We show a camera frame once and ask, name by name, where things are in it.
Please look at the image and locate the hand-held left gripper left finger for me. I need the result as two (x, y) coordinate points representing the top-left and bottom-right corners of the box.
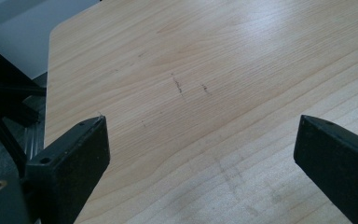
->
(24, 115), (111, 224)

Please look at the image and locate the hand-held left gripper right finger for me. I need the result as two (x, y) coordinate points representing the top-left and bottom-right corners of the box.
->
(293, 114), (358, 224)

